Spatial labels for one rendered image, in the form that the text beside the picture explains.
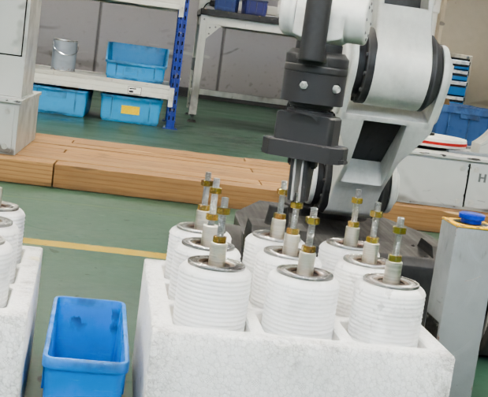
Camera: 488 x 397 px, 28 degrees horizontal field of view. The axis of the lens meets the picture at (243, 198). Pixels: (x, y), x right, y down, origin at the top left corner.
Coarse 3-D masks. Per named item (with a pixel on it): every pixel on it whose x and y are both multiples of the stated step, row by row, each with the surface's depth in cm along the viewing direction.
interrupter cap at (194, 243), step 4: (184, 240) 140; (188, 240) 140; (192, 240) 141; (196, 240) 141; (200, 240) 142; (184, 244) 138; (188, 244) 137; (192, 244) 138; (196, 244) 139; (228, 244) 141; (232, 244) 141; (196, 248) 137; (200, 248) 136; (204, 248) 136; (208, 248) 136; (228, 248) 138; (232, 248) 138
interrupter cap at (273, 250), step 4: (264, 248) 141; (268, 248) 142; (272, 248) 143; (276, 248) 143; (280, 248) 144; (268, 252) 140; (272, 252) 139; (276, 252) 140; (280, 252) 142; (276, 256) 139; (280, 256) 138; (284, 256) 138; (288, 256) 138; (292, 256) 139; (296, 256) 139; (296, 260) 138
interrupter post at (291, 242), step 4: (288, 236) 140; (292, 236) 140; (296, 236) 140; (284, 240) 141; (288, 240) 140; (292, 240) 140; (296, 240) 141; (284, 244) 141; (288, 244) 140; (292, 244) 140; (296, 244) 141; (284, 248) 141; (288, 248) 141; (292, 248) 141; (296, 248) 141; (284, 252) 141; (288, 252) 141; (292, 252) 141; (296, 252) 141
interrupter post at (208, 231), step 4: (204, 224) 139; (204, 228) 139; (208, 228) 139; (212, 228) 139; (216, 228) 139; (204, 232) 139; (208, 232) 139; (212, 232) 139; (216, 232) 139; (204, 236) 139; (208, 236) 139; (212, 236) 139; (204, 240) 139; (208, 240) 139; (212, 240) 139; (200, 244) 140; (204, 244) 139; (208, 244) 139
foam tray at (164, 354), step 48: (144, 288) 148; (144, 336) 135; (192, 336) 122; (240, 336) 123; (288, 336) 125; (336, 336) 130; (432, 336) 135; (144, 384) 124; (192, 384) 123; (240, 384) 123; (288, 384) 124; (336, 384) 125; (384, 384) 126; (432, 384) 127
